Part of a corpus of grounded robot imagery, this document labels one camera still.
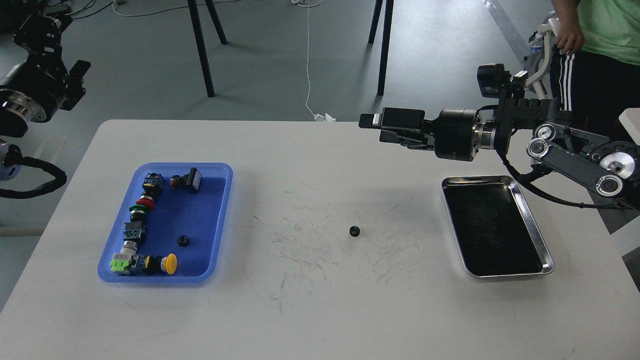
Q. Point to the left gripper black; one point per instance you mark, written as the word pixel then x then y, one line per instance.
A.
pixel 36 89

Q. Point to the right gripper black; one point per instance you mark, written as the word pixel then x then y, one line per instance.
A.
pixel 451 135

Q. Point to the small black gear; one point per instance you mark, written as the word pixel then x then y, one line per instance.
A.
pixel 354 231
pixel 183 241

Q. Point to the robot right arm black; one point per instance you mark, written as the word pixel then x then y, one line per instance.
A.
pixel 604 167

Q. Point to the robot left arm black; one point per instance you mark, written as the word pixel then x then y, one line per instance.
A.
pixel 13 160

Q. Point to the person's hand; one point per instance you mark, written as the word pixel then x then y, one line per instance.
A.
pixel 570 37

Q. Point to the black table leg right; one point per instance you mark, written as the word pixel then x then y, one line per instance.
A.
pixel 387 25

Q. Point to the black table leg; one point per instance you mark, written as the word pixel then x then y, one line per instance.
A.
pixel 195 20
pixel 387 25

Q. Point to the steel tray black inside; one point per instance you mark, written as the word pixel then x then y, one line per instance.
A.
pixel 496 233

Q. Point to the black table leg left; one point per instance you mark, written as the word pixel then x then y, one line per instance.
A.
pixel 195 20

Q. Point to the white office chair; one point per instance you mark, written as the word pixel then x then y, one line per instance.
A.
pixel 538 62

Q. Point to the person in green shirt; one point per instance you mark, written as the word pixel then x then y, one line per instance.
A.
pixel 600 81

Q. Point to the blue plastic tray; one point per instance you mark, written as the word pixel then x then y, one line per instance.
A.
pixel 200 216

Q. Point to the red mushroom button switch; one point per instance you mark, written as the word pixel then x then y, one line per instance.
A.
pixel 152 187

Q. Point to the black selector switch part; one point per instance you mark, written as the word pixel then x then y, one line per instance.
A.
pixel 190 181

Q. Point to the green button switch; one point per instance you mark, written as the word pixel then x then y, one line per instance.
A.
pixel 135 229

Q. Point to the bright green switch block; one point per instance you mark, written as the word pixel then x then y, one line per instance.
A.
pixel 120 264

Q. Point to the yellow mushroom button switch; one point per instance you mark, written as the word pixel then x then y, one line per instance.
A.
pixel 148 265

